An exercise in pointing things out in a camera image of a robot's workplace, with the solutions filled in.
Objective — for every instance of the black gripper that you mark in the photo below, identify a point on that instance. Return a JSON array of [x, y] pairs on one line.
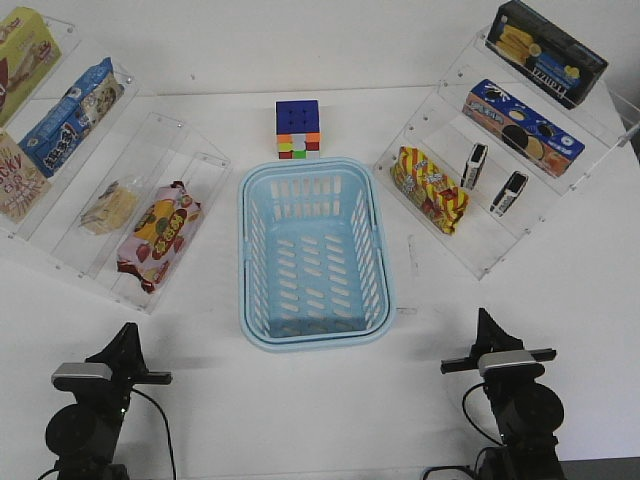
[[495, 349], [126, 368]]

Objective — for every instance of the bread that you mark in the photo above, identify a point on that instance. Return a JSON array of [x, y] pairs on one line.
[[111, 209]]

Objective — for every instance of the black white tissue pack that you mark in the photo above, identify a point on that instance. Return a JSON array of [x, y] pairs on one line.
[[473, 166], [509, 193]]

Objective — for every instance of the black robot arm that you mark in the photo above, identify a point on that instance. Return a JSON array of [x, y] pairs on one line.
[[526, 412], [84, 435]]

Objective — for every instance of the light blue plastic basket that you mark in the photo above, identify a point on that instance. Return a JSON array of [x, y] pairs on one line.
[[313, 261]]

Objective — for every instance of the pink strawberry snack pack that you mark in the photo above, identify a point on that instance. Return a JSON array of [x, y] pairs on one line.
[[160, 236]]

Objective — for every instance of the red yellow striped snack pack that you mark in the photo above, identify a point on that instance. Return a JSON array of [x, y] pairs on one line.
[[440, 199]]

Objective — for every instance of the clear acrylic left shelf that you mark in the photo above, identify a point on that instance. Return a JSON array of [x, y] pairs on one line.
[[139, 139]]

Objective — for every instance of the clear acrylic shelf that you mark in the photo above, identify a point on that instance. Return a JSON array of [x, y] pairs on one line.
[[139, 139], [604, 122]]

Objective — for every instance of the beige Pocky box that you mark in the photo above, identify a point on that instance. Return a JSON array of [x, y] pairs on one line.
[[22, 183]]

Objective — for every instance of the blue orange cookie box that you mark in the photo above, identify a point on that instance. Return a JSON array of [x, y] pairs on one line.
[[522, 128]]

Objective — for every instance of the clear acrylic right shelf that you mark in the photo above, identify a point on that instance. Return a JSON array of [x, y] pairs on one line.
[[604, 122]]

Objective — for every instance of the blue cookie bag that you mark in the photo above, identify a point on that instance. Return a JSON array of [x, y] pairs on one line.
[[50, 143]]

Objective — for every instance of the black cracker box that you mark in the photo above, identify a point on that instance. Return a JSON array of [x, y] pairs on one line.
[[549, 57]]

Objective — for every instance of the multicolour puzzle cube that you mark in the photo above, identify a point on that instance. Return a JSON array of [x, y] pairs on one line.
[[298, 131]]

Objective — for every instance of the yellow green snack box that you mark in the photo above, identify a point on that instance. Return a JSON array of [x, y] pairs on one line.
[[28, 53]]

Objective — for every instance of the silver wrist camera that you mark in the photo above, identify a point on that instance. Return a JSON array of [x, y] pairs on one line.
[[505, 359], [76, 376]]

